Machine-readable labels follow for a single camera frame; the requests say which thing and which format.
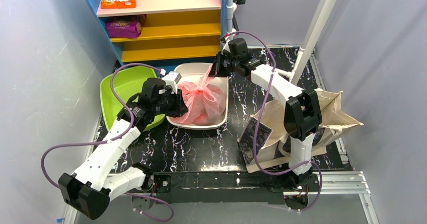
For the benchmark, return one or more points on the colourful wooden shelf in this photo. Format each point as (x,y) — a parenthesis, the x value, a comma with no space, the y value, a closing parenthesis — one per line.
(174,32)

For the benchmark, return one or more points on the pink plastic grocery bag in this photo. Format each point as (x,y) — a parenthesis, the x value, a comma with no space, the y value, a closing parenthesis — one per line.
(205,101)

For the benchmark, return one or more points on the aluminium base frame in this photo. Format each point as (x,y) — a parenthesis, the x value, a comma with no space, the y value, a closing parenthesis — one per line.
(209,165)

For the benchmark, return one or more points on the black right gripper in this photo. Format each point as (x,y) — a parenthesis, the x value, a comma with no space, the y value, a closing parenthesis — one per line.
(217,67)

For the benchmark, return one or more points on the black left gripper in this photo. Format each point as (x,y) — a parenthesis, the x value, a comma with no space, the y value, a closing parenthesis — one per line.
(180,103)

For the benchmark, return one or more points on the white rectangular tray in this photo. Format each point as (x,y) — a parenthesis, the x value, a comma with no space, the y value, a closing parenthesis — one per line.
(192,72)

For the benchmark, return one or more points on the beige canvas tote bag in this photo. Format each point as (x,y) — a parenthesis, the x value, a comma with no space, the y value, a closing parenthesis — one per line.
(274,144)

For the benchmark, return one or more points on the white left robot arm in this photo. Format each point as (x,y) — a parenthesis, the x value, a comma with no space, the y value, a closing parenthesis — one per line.
(90,188)

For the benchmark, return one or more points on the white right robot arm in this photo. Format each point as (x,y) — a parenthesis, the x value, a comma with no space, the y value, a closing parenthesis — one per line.
(302,114)

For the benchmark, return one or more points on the white pvc pipe stand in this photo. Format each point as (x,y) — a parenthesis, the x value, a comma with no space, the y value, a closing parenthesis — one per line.
(230,8)

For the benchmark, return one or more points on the white camera pole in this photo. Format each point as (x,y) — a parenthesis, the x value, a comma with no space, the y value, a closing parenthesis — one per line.
(315,29)

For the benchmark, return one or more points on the purple snack bag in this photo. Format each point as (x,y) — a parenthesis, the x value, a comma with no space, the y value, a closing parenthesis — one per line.
(125,26)

